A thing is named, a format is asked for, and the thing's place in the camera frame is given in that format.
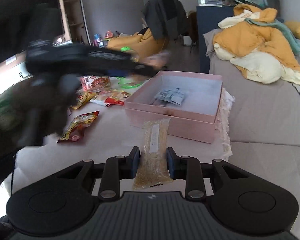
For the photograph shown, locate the red foil snack packet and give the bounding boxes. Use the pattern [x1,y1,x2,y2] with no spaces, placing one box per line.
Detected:
[57,111,99,143]

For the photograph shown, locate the dark jacket on stand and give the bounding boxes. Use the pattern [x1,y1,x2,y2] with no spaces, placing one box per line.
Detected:
[142,0,189,40]

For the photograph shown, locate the clear bag of grain snack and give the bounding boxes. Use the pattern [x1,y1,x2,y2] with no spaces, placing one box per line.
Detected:
[133,119,172,190]

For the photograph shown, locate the wooden shelf unit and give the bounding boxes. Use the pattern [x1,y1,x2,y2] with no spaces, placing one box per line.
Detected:
[0,0,89,81]

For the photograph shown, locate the green gumball dispenser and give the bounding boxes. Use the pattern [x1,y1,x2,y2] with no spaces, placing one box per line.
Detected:
[118,46,144,89]

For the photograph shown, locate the pink gift box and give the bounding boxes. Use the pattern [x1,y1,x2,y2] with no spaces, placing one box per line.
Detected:
[125,70,223,144]

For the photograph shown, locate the white red snack packet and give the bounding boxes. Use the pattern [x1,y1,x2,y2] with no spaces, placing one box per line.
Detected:
[90,89,131,107]

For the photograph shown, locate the grey sofa bed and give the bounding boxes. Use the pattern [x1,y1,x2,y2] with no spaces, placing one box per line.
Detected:
[202,30,300,239]

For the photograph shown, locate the white tablecloth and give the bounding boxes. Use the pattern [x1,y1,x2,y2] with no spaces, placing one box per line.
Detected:
[12,103,232,193]

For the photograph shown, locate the peanut jar red label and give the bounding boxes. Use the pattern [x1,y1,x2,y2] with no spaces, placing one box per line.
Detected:
[79,76,111,93]

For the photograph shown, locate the silver sachets in box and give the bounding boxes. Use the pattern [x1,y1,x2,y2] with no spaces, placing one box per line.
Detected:
[150,88,186,107]

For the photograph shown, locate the yellow panda snack packet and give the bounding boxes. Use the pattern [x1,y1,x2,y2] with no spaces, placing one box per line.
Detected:
[70,91,97,110]

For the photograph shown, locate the orange bean bag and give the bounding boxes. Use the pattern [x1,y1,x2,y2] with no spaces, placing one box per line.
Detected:
[107,27,170,59]

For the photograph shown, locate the yellow pillow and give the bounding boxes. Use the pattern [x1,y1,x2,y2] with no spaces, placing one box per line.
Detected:
[284,21,300,43]

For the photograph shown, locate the dark blue cabinet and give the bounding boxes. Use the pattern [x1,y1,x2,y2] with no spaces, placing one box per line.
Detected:
[195,4,236,74]

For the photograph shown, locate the orange cream duvet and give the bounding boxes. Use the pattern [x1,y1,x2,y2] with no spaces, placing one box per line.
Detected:
[212,4,300,85]

